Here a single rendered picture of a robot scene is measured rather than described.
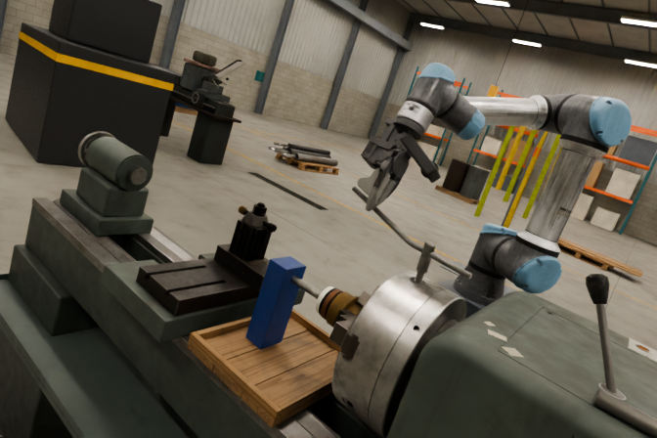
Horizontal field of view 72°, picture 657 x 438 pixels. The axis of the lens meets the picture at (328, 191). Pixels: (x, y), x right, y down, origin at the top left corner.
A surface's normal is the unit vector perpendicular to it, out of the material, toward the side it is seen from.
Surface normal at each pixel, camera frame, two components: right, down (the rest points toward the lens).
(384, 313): -0.22, -0.65
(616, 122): 0.31, 0.15
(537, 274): 0.22, 0.40
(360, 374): -0.60, 0.02
